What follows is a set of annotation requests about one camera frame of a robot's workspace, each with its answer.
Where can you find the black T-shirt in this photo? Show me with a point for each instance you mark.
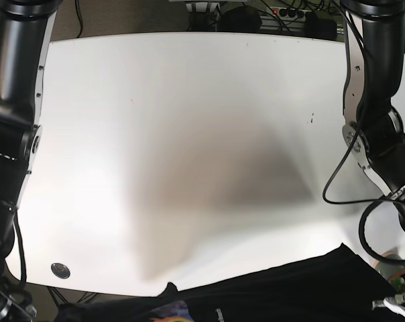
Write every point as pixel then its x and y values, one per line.
pixel 337 286

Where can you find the left silver table grommet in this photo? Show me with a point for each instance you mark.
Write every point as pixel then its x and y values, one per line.
pixel 60 270

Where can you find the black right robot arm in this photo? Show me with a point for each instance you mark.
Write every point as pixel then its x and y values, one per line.
pixel 25 33

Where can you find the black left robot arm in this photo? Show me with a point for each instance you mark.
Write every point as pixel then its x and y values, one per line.
pixel 374 130

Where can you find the grey plant pot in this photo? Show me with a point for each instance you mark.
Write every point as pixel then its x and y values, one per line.
pixel 388 271

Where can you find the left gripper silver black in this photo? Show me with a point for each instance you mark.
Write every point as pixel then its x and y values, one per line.
pixel 395 304

